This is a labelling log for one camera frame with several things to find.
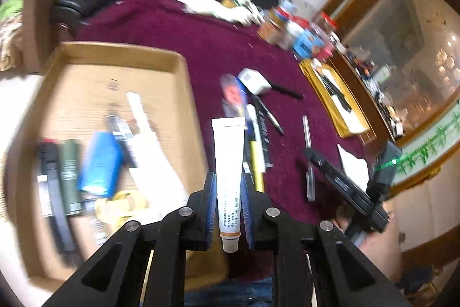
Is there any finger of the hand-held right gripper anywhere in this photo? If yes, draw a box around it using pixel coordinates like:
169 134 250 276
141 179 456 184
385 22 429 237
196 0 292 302
304 148 374 216

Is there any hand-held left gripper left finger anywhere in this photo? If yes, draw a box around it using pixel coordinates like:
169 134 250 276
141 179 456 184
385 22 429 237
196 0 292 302
41 172 218 307

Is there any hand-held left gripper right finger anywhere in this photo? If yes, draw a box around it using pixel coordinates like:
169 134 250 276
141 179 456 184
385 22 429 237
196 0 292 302
240 172 414 307

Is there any white ointment tube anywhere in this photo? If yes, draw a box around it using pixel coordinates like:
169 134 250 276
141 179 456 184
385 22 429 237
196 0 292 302
211 117 246 253

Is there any yellow pen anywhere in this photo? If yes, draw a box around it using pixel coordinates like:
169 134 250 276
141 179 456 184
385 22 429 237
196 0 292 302
250 140 265 192

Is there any clear plastic pen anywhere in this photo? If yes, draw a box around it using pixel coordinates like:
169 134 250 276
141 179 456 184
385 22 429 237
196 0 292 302
303 116 317 201

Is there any yellow tape roll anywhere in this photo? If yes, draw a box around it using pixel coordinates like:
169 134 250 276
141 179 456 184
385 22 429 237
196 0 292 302
95 190 148 221

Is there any blue battery pack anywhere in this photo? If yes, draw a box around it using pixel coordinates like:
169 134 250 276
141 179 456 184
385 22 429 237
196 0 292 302
77 131 124 198

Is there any shallow cardboard box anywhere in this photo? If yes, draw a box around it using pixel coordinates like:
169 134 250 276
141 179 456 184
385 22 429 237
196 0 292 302
5 41 231 288

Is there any person's right hand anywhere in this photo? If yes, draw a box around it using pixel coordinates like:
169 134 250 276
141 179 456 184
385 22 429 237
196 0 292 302
331 206 401 281

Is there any handwritten notebook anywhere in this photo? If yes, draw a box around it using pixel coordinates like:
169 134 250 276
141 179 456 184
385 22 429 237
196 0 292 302
337 144 371 182

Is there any green bamboo print panel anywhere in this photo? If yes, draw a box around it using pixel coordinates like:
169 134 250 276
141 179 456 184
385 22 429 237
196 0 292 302
374 109 460 185

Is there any white plastic packet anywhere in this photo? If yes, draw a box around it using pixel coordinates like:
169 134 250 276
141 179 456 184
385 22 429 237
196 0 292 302
126 92 187 221

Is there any yellow tray box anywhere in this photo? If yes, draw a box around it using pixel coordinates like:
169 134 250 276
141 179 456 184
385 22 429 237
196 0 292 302
299 57 371 138

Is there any pile of pens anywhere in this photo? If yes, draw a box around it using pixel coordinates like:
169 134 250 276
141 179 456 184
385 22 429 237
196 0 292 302
245 96 284 173

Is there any long black pen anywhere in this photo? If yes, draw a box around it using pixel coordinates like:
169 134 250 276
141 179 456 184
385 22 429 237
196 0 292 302
316 68 353 111

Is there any black marker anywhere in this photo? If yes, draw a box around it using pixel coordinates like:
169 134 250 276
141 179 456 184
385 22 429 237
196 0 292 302
269 83 304 100

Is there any clear plastic packet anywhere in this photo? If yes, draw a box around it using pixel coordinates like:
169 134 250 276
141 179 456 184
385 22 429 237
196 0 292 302
220 74 248 119

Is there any white charger adapter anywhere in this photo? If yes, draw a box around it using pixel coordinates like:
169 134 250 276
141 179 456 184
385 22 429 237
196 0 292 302
238 68 271 95

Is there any blue label plastic jar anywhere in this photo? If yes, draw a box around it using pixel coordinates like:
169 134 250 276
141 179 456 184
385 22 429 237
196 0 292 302
291 24 333 59

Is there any dark green tube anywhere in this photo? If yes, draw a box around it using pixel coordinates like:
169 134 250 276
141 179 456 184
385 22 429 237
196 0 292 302
59 140 83 218

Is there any wooden glass display cabinet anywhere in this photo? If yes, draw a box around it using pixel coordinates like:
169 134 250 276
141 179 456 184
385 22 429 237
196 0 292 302
320 0 460 185

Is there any black rectangular case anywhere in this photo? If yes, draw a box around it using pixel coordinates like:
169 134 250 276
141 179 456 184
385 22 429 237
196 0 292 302
38 141 76 253

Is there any red lid clear jar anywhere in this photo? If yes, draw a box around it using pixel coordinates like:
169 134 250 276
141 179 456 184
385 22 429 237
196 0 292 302
313 12 338 34

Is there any brown packing tape roll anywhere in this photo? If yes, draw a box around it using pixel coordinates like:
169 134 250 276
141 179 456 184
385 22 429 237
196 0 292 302
257 7 288 43

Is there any brown armchair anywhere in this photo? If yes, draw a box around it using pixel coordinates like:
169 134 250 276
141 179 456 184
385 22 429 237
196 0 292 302
22 0 112 74

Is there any green patterned blanket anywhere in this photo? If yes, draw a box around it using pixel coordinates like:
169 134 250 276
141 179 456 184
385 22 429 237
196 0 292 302
0 0 24 72

